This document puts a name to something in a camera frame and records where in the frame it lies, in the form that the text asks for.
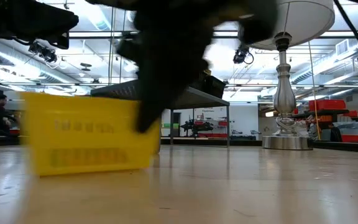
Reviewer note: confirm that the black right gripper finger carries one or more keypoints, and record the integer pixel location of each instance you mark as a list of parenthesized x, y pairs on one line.
[(154, 109)]

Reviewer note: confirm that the black slotted plastic basket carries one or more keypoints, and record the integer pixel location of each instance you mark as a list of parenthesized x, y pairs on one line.
[(213, 87)]

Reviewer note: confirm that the yellow plastic basket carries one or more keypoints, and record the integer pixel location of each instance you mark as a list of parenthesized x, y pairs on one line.
[(82, 140)]

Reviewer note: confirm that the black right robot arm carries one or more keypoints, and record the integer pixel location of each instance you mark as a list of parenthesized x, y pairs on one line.
[(182, 9)]

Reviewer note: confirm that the black background robot arm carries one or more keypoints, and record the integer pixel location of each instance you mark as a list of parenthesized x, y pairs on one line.
[(194, 127)]

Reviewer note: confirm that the grey perforated metal shelf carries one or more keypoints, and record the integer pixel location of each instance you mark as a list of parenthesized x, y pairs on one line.
[(204, 99)]

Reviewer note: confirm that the silver table lamp white shade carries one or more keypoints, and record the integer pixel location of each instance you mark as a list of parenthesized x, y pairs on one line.
[(306, 21)]

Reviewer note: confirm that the dark side table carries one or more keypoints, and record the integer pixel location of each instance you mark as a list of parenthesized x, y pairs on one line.
[(322, 112)]

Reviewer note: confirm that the red storage bin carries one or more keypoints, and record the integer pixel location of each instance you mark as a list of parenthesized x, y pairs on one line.
[(351, 138), (326, 105)]

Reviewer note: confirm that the black ceiling-mounted camera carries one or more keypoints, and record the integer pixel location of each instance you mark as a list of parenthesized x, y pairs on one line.
[(242, 56), (42, 53)]

